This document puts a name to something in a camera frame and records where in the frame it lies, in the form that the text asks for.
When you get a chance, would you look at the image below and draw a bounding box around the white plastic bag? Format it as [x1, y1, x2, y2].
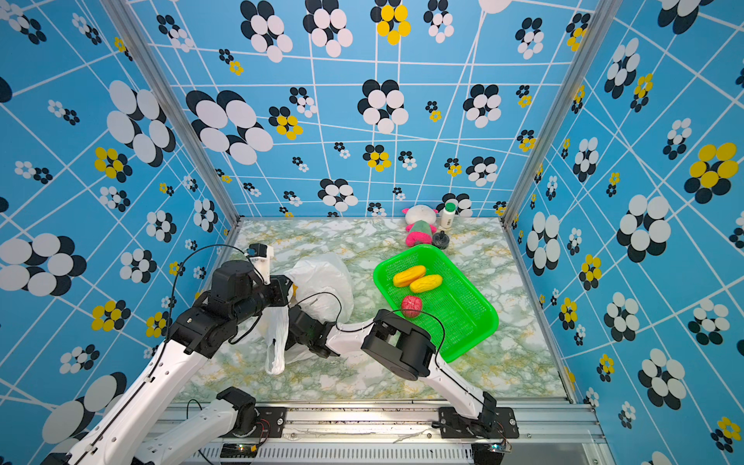
[258, 253, 354, 375]

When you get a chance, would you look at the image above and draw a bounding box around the red round fruit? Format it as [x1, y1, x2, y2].
[400, 296, 424, 319]

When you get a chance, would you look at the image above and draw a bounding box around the yellow corn-like fruit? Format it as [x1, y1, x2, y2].
[409, 274, 444, 294]

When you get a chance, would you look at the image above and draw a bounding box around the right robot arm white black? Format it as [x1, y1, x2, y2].
[289, 305, 497, 436]

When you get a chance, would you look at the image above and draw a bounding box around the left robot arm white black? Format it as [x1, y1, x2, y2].
[44, 258, 293, 464]

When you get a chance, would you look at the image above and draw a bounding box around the green plastic basket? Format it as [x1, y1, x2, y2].
[373, 245, 499, 362]

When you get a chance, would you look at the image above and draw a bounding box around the pink white plush toy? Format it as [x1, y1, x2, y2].
[403, 205, 437, 247]

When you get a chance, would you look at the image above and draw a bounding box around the jar with black lid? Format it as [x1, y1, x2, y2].
[432, 231, 451, 250]

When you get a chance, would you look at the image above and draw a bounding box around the white bottle green cap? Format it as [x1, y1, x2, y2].
[440, 201, 457, 231]

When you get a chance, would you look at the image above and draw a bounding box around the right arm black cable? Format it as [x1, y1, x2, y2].
[289, 291, 489, 408]

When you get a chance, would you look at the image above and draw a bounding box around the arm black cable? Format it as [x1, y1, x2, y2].
[289, 291, 489, 408]
[63, 243, 274, 465]

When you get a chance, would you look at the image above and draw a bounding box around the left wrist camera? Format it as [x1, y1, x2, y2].
[245, 243, 273, 260]

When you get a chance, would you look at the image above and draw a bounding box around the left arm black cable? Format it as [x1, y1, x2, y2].
[63, 243, 274, 465]

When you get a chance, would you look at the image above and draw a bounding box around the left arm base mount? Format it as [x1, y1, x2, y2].
[220, 405, 288, 439]

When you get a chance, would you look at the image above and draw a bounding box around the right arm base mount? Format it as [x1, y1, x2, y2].
[434, 407, 520, 440]

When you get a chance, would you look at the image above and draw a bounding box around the left aluminium frame post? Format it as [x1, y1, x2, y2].
[101, 1, 240, 229]

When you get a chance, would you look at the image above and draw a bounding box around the aluminium frame post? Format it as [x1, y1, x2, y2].
[504, 0, 623, 228]
[101, 1, 240, 229]

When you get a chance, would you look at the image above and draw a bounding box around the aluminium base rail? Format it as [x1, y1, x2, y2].
[107, 400, 617, 465]

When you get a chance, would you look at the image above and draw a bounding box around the right aluminium frame post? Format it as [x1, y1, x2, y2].
[504, 0, 623, 228]

